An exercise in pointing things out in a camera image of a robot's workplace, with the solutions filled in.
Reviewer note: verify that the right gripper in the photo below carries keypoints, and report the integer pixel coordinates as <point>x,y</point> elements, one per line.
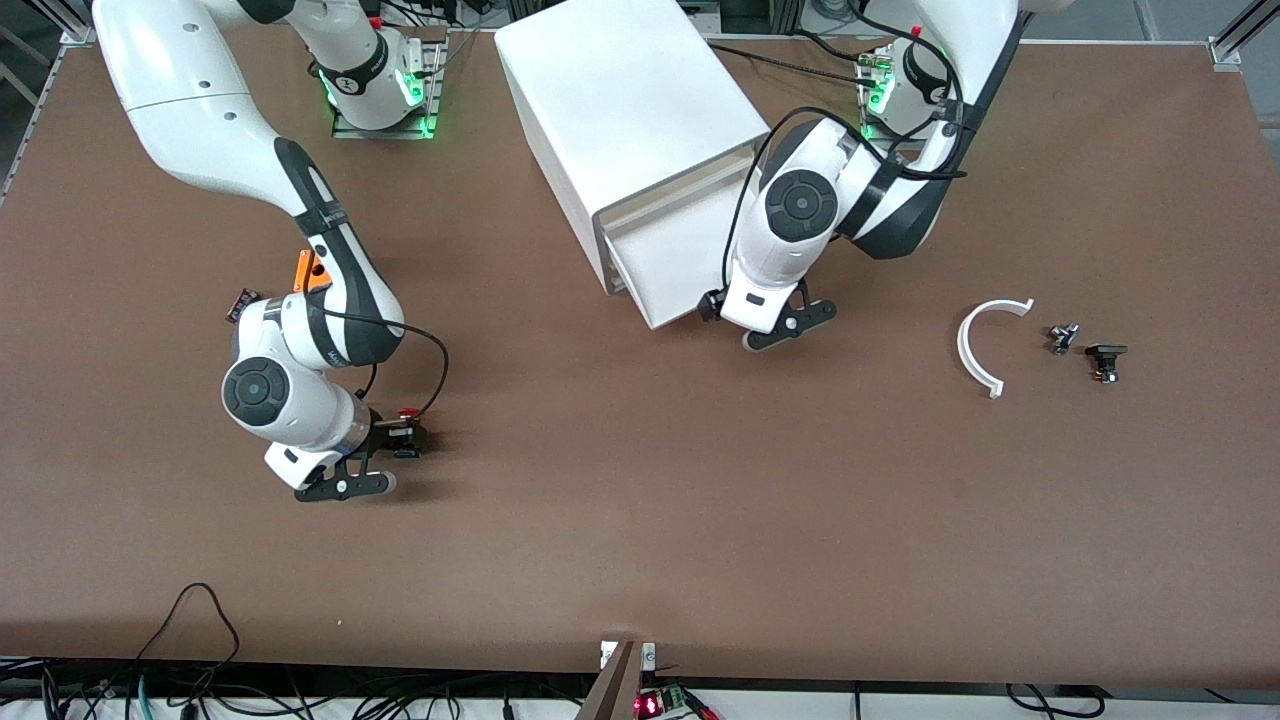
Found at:
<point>385,437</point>

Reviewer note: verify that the orange box with hole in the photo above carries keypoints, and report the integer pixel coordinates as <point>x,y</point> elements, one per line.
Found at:
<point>308,272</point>

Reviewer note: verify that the aluminium frame corner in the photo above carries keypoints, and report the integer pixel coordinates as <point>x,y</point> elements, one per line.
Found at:
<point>1225,50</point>
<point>78,35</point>

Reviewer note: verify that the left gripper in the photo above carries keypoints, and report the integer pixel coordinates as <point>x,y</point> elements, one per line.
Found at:
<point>712,304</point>

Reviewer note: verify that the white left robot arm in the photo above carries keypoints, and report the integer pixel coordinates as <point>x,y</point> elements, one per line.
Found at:
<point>800,210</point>

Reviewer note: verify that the small grey metal part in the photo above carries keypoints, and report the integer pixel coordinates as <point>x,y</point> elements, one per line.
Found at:
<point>1062,338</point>

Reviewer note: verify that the white curved plastic arc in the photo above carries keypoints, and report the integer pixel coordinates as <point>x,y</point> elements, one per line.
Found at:
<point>965,350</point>

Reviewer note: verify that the black switch part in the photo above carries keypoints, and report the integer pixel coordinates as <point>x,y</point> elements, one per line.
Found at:
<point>1105,358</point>

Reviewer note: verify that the red push button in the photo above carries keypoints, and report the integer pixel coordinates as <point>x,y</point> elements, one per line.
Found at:
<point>407,412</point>

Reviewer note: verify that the white drawer cabinet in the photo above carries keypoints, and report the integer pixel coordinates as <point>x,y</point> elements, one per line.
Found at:
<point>625,90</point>

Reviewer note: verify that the circuit board with red light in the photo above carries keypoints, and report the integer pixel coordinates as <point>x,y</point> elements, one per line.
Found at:
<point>665,703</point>

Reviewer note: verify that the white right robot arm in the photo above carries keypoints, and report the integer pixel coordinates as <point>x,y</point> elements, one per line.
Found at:
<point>190,110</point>

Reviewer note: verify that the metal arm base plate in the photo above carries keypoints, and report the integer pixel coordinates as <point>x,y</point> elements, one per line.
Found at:
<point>880,132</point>
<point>385,132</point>

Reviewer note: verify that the small black component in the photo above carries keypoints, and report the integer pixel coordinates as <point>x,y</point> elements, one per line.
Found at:
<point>240,300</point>

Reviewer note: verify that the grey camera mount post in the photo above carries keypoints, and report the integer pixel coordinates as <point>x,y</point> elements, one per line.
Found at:
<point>612,685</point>

